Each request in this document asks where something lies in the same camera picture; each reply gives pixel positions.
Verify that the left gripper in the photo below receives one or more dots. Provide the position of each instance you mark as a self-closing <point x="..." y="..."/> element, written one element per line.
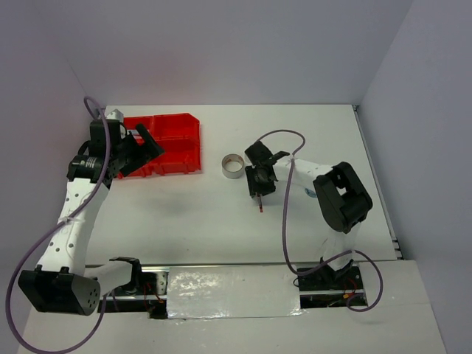
<point x="145" y="152"/>

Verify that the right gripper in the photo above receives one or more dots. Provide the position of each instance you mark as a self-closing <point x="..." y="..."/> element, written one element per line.
<point x="254" y="186"/>

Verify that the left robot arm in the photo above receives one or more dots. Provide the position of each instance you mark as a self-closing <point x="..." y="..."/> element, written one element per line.
<point x="60" y="282"/>

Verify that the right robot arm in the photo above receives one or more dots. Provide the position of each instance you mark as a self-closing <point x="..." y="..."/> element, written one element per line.
<point x="343" y="201"/>

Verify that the red compartment bin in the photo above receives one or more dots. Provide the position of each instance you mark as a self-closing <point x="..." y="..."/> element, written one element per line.
<point x="180" y="137"/>

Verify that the large clear tape roll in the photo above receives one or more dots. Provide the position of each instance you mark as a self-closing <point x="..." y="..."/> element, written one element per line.
<point x="232" y="166"/>

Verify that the blue round tub near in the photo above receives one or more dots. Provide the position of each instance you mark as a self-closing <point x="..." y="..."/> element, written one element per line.
<point x="310" y="193"/>

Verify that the silver foil sheet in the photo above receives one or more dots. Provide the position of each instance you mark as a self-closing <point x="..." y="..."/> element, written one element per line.
<point x="230" y="292"/>

